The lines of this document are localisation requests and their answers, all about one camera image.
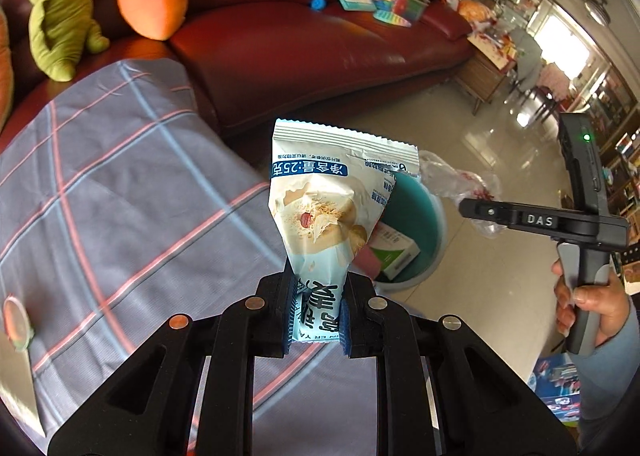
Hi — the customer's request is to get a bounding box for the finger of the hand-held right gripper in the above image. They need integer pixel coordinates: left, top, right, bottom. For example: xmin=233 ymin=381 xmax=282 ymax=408
xmin=458 ymin=198 xmax=517 ymax=238

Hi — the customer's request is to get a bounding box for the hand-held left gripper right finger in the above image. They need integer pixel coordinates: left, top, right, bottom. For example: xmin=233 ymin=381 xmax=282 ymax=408
xmin=340 ymin=273 xmax=586 ymax=456

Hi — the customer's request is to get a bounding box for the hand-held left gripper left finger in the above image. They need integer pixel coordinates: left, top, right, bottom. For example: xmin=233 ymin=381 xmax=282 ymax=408
xmin=47 ymin=272 xmax=301 ymax=456

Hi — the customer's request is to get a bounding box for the clear plastic bag red print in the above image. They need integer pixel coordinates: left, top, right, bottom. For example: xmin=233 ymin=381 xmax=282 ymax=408
xmin=417 ymin=150 xmax=501 ymax=237

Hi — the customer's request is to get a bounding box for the teal plastic basin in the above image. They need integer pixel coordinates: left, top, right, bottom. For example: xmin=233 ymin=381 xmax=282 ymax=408
xmin=350 ymin=170 xmax=446 ymax=293

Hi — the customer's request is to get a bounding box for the long green and white box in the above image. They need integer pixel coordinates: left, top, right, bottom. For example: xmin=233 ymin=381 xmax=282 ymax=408
xmin=367 ymin=222 xmax=422 ymax=282

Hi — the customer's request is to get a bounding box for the white and blue snack wrapper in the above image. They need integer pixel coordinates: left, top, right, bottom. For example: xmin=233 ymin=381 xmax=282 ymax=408
xmin=268 ymin=119 xmax=418 ymax=343

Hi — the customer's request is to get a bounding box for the person's right forearm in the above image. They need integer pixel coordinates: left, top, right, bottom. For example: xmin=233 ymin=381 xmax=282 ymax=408
xmin=567 ymin=293 xmax=640 ymax=452

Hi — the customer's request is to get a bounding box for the person's right hand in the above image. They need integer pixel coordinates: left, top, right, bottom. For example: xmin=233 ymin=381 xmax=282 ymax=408
xmin=551 ymin=259 xmax=632 ymax=344

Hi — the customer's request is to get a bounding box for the wooden side table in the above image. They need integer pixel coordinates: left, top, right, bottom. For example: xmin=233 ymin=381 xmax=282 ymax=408
xmin=452 ymin=31 xmax=521 ymax=114

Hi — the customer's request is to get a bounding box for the round ceiling lamp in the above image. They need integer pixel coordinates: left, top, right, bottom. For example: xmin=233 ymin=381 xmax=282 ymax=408
xmin=585 ymin=0 xmax=612 ymax=26

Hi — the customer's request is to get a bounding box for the dark red leather sofa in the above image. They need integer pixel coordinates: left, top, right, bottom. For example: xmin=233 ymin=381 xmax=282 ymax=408
xmin=0 ymin=0 xmax=476 ymax=137

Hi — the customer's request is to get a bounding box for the round green-rimmed lid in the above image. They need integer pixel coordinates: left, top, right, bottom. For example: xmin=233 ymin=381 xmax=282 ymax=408
xmin=2 ymin=297 xmax=35 ymax=352

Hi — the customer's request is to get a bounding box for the green dinosaur plush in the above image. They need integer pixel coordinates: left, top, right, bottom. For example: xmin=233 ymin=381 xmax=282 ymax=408
xmin=27 ymin=0 xmax=111 ymax=82

